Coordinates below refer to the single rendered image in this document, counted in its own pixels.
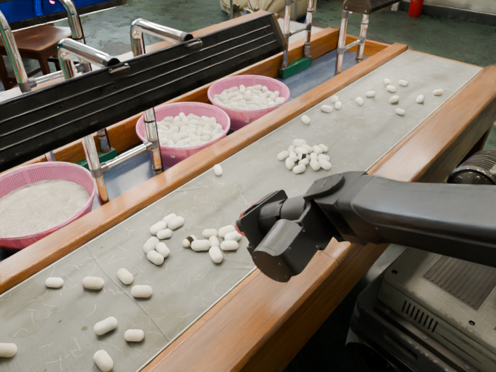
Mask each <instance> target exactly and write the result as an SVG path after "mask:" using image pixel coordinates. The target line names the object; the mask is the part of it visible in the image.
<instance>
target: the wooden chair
mask: <svg viewBox="0 0 496 372"><path fill-rule="evenodd" d="M13 37H14V39H15V42H16V45H17V47H18V51H19V54H20V56H21V58H28V59H34V60H38V62H39V64H40V66H39V67H38V68H36V69H34V70H32V71H31V72H28V73H27V77H28V78H30V77H32V76H33V75H35V74H37V73H39V72H41V71H42V73H43V75H44V76H45V75H49V74H51V72H50V68H49V64H48V62H53V63H59V61H58V58H50V57H51V56H53V55H54V54H56V53H57V46H58V43H59V42H60V41H61V40H62V39H64V38H70V39H72V34H71V30H70V28H68V27H55V26H47V25H38V26H34V27H28V28H25V29H22V30H19V31H17V32H14V33H13ZM2 55H5V56H7V52H6V49H5V48H4V44H3V41H2V39H1V38H0V77H1V81H2V83H3V86H4V90H5V91H7V90H11V89H12V87H14V86H15V85H17V84H18V83H17V80H16V78H15V77H9V76H8V74H7V69H6V66H5V63H4V59H3V56H2ZM73 63H74V65H77V64H79V62H78V61H73Z"/></svg>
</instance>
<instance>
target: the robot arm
mask: <svg viewBox="0 0 496 372"><path fill-rule="evenodd" d="M235 229H236V231H237V232H238V233H239V234H241V235H243V236H244V237H246V238H247V240H248V242H249V246H248V247H247V250H248V251H249V253H250V255H251V256H252V260H253V262H254V264H255V265H256V266H257V268H258V269H259V270H260V271H261V272H262V273H264V274H265V275H266V276H267V277H269V278H271V279H273V280H276V281H277V282H281V283H286V282H288V281H289V280H290V279H291V277H292V276H296V275H299V274H300V273H301V272H302V271H303V270H304V269H305V268H306V266H307V265H308V263H309V262H310V260H311V259H312V258H313V257H314V255H315V254H316V252H317V251H318V250H319V251H321V250H325V248H326V247H327V246H328V244H329V242H330V240H331V239H332V238H333V237H334V238H335V239H336V240H337V241H338V242H343V241H348V242H350V243H351V244H358V245H362V246H364V247H365V246H366V245H367V244H368V243H369V242H370V243H372V244H382V243H386V244H398V245H402V246H406V247H412V248H415V249H420V250H424V251H427V252H432V253H435V254H439V255H444V256H447V257H451V258H457V259H460V260H463V261H468V262H472V263H475V264H480V265H484V266H489V267H492V268H496V185H468V184H445V183H423V182H402V181H397V180H393V179H389V178H387V177H385V176H380V175H368V173H367V172H366V171H345V172H342V173H336V174H333V175H330V176H326V177H323V178H320V179H316V180H315V181H314V182H313V184H312V185H311V187H310V188H309V189H308V190H307V191H306V193H305V194H303V195H300V196H295V197H291V198H288V196H287V195H286V192H285V191H284V190H276V191H273V192H271V193H268V194H267V195H266V196H264V197H263V198H262V199H259V200H257V201H256V202H255V203H253V204H252V205H251V206H250V207H248V208H247V209H245V210H244V211H242V212H241V214H240V216H239V219H238V220H236V224H235Z"/></svg>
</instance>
